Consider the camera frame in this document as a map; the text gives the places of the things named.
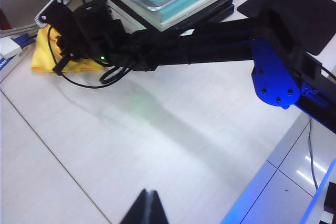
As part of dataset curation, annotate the grey floor cable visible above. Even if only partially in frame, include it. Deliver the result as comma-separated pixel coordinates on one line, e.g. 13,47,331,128
308,120,319,189

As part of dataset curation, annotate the yellow microfibre rag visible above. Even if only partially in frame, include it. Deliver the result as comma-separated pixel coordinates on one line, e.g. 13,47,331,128
30,24,106,73

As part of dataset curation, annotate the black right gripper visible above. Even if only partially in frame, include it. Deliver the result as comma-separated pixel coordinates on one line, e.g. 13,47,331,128
34,0,113,75

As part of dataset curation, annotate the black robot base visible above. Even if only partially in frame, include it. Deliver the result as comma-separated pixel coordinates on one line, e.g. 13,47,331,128
317,182,336,224

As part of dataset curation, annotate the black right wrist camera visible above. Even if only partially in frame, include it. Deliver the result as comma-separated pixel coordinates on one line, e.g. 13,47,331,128
75,1,108,25

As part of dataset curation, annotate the arm wiring cable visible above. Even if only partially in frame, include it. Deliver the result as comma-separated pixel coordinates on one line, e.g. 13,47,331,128
99,65,131,85

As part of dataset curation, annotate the VGA cable with blue connector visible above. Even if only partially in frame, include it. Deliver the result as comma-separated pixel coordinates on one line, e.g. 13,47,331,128
0,33,37,57

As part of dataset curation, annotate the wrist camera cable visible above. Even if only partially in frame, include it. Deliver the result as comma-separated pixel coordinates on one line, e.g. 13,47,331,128
48,26,124,89

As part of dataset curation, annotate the white monitor cable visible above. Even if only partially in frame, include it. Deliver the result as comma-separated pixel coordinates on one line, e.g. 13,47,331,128
0,0,83,38

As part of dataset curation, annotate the black mouse pad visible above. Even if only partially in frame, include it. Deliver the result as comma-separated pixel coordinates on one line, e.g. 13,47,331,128
237,0,336,56

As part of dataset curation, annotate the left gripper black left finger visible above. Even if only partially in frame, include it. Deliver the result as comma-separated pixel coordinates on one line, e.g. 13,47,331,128
120,188,152,224

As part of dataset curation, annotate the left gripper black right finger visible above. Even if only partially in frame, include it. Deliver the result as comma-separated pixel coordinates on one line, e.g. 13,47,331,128
148,189,169,224

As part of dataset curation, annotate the blue and white carton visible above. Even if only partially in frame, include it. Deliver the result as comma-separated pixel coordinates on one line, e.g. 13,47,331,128
0,48,36,83

